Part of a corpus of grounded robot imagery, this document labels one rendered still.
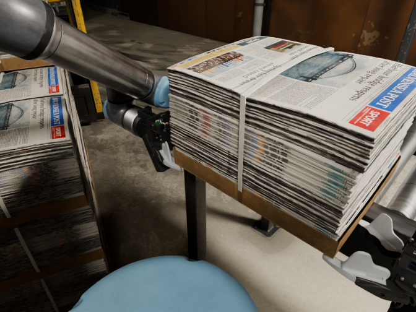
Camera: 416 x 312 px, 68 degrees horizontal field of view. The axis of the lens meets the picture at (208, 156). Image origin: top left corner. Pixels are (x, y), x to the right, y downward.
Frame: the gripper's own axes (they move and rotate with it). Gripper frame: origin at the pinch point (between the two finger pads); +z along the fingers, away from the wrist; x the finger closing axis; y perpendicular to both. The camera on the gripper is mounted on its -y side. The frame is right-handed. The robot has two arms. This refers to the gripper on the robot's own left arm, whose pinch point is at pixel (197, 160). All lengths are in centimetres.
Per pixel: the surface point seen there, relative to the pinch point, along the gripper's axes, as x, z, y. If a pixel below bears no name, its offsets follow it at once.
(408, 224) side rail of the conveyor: 10.6, 42.2, 1.2
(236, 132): -5.4, 15.2, 16.0
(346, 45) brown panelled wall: 323, -88, -51
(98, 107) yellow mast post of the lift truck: 62, -175, -65
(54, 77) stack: -3, -66, 4
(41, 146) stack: -24.0, -27.1, 3.2
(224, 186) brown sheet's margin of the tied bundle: -5.5, 13.2, 3.0
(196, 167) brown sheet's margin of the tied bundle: -5.5, 5.5, 3.8
